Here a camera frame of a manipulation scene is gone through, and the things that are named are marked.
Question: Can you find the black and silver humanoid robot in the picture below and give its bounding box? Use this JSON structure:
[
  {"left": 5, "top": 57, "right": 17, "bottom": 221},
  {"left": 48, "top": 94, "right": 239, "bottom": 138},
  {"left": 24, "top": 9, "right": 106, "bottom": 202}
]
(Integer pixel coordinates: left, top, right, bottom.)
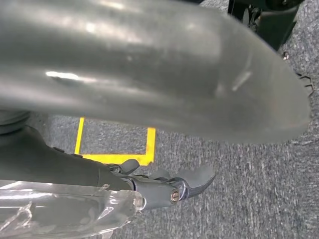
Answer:
[{"left": 228, "top": 0, "right": 315, "bottom": 97}]

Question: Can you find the clear plastic wrap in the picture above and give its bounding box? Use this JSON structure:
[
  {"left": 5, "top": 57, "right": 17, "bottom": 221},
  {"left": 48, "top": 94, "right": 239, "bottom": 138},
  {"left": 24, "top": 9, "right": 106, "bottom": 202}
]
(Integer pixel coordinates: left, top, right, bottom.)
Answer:
[{"left": 0, "top": 179, "right": 146, "bottom": 239}]

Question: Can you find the yellow floor tape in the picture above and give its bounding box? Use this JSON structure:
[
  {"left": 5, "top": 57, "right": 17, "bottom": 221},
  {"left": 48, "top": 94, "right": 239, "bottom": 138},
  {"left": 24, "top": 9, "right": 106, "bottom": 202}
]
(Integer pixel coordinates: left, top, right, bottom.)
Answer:
[{"left": 74, "top": 117, "right": 157, "bottom": 167}]

